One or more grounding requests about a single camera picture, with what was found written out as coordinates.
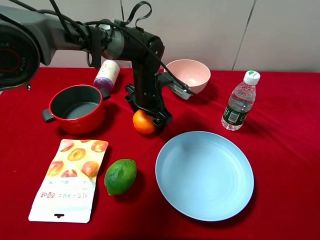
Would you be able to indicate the dried peach snack bag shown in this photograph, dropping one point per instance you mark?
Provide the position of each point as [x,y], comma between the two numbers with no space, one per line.
[67,190]

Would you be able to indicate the light blue plate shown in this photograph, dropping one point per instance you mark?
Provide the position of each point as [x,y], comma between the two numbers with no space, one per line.
[204,176]

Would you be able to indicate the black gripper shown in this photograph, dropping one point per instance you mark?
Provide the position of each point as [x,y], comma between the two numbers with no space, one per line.
[145,96]

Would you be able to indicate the clear water bottle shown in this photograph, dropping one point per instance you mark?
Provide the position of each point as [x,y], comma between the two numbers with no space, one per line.
[240,101]

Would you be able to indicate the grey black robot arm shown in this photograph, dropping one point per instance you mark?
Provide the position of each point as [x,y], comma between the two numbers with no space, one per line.
[30,37]

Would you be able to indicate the green lime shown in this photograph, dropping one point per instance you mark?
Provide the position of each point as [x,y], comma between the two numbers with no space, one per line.
[120,176]

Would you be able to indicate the red cooking pot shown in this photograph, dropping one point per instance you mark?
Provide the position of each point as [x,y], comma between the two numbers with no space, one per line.
[78,109]

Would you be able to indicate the orange tangerine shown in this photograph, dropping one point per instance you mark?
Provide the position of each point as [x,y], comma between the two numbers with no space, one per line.
[143,123]

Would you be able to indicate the red tablecloth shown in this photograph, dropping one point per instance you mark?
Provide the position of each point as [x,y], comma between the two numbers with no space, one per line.
[280,137]

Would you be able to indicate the pink bowl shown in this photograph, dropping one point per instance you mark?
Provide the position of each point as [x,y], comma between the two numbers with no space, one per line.
[191,72]

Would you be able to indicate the purple garbage bag roll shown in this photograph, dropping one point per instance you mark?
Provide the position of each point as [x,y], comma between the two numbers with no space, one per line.
[107,75]

